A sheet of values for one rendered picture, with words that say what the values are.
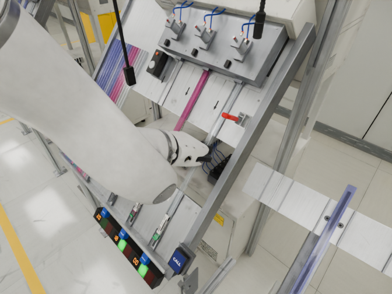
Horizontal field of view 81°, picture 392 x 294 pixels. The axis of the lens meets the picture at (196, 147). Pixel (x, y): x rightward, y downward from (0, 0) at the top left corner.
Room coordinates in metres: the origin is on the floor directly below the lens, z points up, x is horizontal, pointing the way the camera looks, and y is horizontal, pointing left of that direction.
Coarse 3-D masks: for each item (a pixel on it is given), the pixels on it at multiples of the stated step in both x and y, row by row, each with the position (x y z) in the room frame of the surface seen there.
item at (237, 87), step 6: (240, 84) 0.54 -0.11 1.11; (234, 90) 0.54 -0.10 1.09; (234, 96) 0.53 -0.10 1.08; (228, 102) 0.52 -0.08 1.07; (222, 108) 0.51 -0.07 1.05; (228, 108) 0.51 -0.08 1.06; (216, 120) 0.50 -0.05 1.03; (222, 120) 0.50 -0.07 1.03; (216, 126) 0.48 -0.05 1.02; (210, 132) 0.48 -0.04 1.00; (210, 138) 0.47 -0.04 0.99; (192, 168) 0.42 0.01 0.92; (192, 174) 0.41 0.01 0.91; (186, 180) 0.40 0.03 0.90; (180, 186) 0.40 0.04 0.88; (186, 186) 0.40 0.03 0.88; (180, 192) 0.38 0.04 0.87; (174, 198) 0.38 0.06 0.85; (180, 198) 0.38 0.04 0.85; (174, 204) 0.36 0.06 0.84; (168, 210) 0.36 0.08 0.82; (156, 234) 0.32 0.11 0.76
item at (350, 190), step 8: (344, 192) 0.25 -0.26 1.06; (352, 192) 0.24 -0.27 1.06; (344, 200) 0.24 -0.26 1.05; (336, 208) 0.23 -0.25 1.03; (344, 208) 0.22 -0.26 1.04; (336, 216) 0.22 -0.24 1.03; (328, 224) 0.21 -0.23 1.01; (336, 224) 0.21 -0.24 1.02; (328, 232) 0.20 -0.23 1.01; (320, 240) 0.19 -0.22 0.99; (328, 240) 0.19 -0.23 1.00; (320, 248) 0.18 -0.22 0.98; (312, 256) 0.17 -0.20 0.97; (320, 256) 0.17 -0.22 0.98; (304, 264) 0.16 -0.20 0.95; (312, 264) 0.16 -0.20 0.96; (304, 272) 0.15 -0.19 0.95; (296, 280) 0.14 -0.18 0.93; (304, 280) 0.14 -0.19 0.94; (296, 288) 0.13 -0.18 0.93
